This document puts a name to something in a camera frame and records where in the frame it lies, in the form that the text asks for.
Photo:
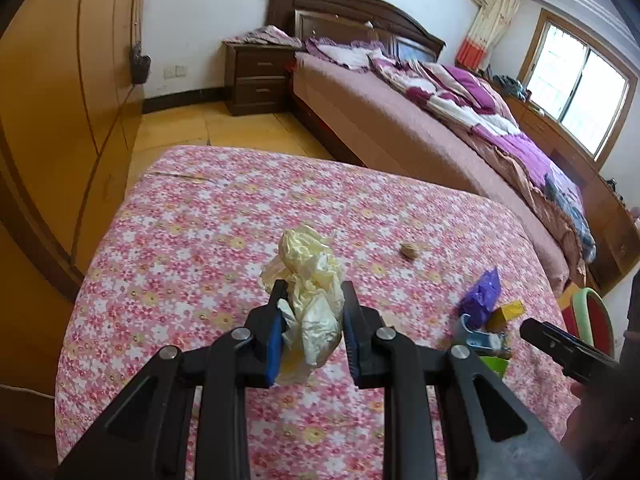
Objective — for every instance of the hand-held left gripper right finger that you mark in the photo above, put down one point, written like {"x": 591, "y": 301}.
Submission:
{"x": 349, "y": 340}

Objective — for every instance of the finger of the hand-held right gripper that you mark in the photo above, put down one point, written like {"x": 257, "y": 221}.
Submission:
{"x": 565, "y": 350}

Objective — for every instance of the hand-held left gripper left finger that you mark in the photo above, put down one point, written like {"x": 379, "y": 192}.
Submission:
{"x": 272, "y": 345}

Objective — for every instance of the cream plastic bag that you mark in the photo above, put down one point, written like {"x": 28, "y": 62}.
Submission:
{"x": 315, "y": 310}

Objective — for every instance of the red bin with green rim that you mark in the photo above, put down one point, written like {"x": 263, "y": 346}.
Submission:
{"x": 595, "y": 310}

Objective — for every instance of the small yellow box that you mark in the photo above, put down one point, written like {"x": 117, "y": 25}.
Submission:
{"x": 507, "y": 312}

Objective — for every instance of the small green box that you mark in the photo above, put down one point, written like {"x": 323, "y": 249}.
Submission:
{"x": 492, "y": 365}

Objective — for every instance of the light blue toy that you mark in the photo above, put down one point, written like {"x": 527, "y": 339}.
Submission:
{"x": 475, "y": 342}

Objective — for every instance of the purple plastic bag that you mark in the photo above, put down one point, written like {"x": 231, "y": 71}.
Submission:
{"x": 482, "y": 300}

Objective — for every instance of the walnut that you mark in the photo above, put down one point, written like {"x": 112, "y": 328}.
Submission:
{"x": 410, "y": 250}

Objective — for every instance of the pink floral tablecloth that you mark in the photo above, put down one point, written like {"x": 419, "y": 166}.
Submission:
{"x": 200, "y": 240}

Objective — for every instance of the long wooden window cabinet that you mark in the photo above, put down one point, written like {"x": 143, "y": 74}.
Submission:
{"x": 615, "y": 225}

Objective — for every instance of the blue plaid garment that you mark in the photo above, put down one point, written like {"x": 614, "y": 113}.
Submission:
{"x": 570, "y": 210}

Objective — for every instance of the small black object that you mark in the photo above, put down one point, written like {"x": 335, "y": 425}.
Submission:
{"x": 613, "y": 186}

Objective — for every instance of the bed with brown mattress cover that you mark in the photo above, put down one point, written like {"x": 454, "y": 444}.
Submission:
{"x": 380, "y": 125}

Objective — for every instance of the dark wooden nightstand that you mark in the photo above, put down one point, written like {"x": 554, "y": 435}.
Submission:
{"x": 260, "y": 80}

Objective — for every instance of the grey blue clothes pile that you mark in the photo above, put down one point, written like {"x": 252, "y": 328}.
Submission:
{"x": 510, "y": 87}

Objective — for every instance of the wood framed window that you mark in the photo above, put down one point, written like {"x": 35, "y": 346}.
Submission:
{"x": 580, "y": 80}

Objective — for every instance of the bed with purple quilt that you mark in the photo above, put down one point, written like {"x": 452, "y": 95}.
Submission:
{"x": 470, "y": 95}

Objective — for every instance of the white pillow with purple frill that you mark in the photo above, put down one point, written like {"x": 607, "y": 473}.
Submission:
{"x": 345, "y": 55}

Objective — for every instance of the pink folded clothes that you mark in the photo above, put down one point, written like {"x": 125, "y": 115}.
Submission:
{"x": 262, "y": 37}

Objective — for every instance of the black hanging pouch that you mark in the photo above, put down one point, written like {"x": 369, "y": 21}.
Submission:
{"x": 141, "y": 66}

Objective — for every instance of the cream curtain with red hem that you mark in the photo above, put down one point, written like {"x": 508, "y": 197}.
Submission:
{"x": 487, "y": 30}

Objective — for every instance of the dark wooden headboard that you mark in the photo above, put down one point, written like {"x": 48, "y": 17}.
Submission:
{"x": 350, "y": 10}

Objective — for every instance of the light wooden wardrobe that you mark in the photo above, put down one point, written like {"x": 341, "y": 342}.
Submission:
{"x": 65, "y": 85}

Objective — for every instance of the white wall socket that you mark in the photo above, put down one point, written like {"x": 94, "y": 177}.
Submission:
{"x": 175, "y": 70}

